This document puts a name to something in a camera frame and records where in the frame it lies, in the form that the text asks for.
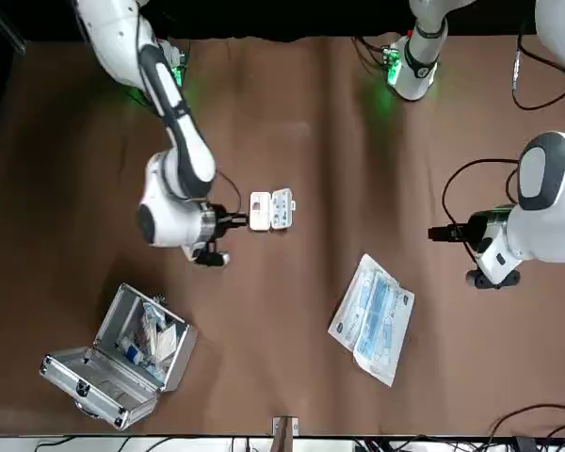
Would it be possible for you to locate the small white medicine box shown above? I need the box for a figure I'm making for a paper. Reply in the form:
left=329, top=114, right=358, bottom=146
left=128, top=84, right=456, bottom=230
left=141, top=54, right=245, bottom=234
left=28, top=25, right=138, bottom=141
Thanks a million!
left=248, top=186, right=298, bottom=233

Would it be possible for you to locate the aluminium frame post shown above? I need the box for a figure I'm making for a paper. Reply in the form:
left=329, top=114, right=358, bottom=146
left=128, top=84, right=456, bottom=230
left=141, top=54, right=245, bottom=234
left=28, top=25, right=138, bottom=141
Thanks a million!
left=271, top=415, right=299, bottom=452

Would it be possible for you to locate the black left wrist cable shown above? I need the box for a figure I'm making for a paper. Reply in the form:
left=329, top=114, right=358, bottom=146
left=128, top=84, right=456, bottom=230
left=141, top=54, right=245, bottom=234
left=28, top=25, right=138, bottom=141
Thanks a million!
left=441, top=158, right=522, bottom=265

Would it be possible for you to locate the white blue mask packet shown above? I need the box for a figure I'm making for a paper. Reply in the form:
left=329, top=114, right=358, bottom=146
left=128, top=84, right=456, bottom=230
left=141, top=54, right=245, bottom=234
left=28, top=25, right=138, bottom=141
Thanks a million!
left=328, top=253, right=401, bottom=353
left=351, top=275, right=415, bottom=388

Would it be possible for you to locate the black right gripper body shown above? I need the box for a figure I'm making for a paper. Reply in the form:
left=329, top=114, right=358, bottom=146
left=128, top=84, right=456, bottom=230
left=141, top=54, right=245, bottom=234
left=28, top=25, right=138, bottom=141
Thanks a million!
left=213, top=203, right=233, bottom=239

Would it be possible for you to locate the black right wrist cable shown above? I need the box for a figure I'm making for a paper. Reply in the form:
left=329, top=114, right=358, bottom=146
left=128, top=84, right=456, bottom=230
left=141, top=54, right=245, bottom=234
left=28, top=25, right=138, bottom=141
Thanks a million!
left=214, top=171, right=243, bottom=220

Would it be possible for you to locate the silver aluminium case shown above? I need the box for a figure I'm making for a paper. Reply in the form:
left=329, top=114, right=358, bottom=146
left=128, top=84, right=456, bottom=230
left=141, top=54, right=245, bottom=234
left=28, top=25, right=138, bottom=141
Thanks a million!
left=39, top=282, right=199, bottom=432

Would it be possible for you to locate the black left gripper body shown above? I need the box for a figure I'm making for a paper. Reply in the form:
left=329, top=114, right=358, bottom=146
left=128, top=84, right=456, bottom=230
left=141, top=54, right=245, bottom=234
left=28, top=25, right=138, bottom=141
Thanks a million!
left=450, top=218, right=475, bottom=247

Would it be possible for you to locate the black left base cable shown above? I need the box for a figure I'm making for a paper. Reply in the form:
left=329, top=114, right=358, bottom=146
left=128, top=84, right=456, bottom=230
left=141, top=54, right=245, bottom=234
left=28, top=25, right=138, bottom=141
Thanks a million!
left=352, top=35, right=392, bottom=76

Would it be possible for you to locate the blue white medicine packet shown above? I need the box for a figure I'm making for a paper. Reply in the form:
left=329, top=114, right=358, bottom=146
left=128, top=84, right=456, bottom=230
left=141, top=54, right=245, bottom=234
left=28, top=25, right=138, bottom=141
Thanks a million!
left=142, top=300, right=166, bottom=333

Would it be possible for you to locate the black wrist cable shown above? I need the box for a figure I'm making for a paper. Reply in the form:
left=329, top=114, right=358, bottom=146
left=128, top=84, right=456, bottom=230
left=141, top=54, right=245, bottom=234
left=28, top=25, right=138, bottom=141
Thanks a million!
left=214, top=171, right=243, bottom=220
left=441, top=158, right=522, bottom=265

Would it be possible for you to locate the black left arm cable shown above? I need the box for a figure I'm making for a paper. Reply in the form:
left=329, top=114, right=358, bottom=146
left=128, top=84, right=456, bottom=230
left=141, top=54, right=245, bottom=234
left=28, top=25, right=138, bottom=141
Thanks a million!
left=510, top=27, right=565, bottom=114

